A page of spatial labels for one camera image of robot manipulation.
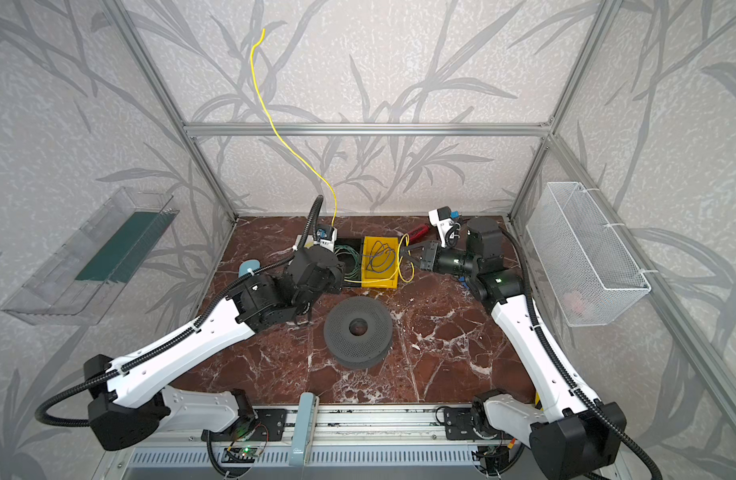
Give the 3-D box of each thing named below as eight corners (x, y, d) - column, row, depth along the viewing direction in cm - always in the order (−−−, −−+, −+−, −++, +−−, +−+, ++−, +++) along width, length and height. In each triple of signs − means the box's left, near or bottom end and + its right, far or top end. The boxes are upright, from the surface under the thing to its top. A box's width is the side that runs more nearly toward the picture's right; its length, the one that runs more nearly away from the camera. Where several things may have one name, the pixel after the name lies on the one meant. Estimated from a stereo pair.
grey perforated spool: (324, 368, 85) (319, 360, 79) (332, 307, 97) (328, 296, 91) (392, 368, 85) (392, 360, 79) (391, 307, 97) (392, 296, 91)
